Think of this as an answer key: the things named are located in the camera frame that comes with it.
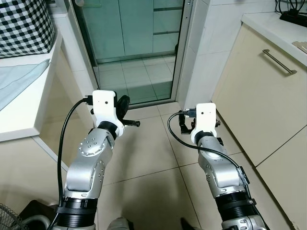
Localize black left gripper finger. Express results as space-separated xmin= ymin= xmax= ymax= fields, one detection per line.
xmin=117 ymin=95 xmax=131 ymax=118

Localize glass sliding door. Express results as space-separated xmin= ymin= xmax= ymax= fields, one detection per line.
xmin=72 ymin=0 xmax=192 ymax=106

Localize robot left leg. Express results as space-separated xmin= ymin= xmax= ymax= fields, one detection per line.
xmin=106 ymin=218 xmax=136 ymax=230

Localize light blue cloth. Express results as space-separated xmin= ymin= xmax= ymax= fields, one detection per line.
xmin=0 ymin=59 xmax=51 ymax=112

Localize black white checkered cloth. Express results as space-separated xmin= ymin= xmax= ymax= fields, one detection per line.
xmin=0 ymin=0 xmax=56 ymax=58

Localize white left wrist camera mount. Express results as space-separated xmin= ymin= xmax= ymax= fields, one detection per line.
xmin=91 ymin=90 xmax=126 ymax=137

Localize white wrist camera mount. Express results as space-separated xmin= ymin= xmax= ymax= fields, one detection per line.
xmin=191 ymin=103 xmax=217 ymax=144
xmin=91 ymin=90 xmax=126 ymax=137

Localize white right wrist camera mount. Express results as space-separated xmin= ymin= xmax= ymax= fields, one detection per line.
xmin=191 ymin=103 xmax=217 ymax=144

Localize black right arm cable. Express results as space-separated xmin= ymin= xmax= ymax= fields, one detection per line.
xmin=167 ymin=110 xmax=250 ymax=182

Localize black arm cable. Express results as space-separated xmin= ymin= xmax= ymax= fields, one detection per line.
xmin=167 ymin=110 xmax=250 ymax=182
xmin=56 ymin=97 xmax=94 ymax=204

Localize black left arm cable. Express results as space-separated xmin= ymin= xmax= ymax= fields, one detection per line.
xmin=56 ymin=97 xmax=94 ymax=204

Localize steel cabinet handle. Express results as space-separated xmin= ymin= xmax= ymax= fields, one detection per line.
xmin=262 ymin=49 xmax=298 ymax=76

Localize grey wire fan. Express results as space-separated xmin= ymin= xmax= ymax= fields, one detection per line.
xmin=0 ymin=203 xmax=25 ymax=230

